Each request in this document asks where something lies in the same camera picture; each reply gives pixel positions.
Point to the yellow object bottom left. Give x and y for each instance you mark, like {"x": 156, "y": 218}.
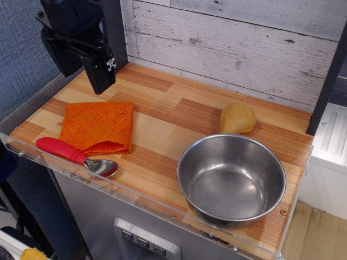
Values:
{"x": 33, "y": 254}

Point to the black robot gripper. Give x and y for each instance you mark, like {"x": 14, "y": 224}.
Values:
{"x": 74, "y": 30}

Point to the silver button control panel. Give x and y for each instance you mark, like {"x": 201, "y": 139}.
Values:
{"x": 137, "y": 243}

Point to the red handled metal spoon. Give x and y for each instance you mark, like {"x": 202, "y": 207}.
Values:
{"x": 97, "y": 167}

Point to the dark right vertical post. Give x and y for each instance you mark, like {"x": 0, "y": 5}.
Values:
{"x": 328, "y": 85}

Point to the orange cloth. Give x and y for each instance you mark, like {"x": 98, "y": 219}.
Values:
{"x": 99, "y": 127}

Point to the clear acrylic front guard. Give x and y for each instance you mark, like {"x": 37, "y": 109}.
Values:
{"x": 158, "y": 209}

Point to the stainless steel pot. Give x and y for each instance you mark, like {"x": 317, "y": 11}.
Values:
{"x": 231, "y": 180}

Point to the dark vertical post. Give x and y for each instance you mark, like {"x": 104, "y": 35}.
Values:
{"x": 115, "y": 32}
{"x": 328, "y": 85}

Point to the dark left vertical post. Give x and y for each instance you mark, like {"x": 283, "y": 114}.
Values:
{"x": 115, "y": 32}

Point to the white side cabinet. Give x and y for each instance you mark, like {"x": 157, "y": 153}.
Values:
{"x": 324, "y": 182}

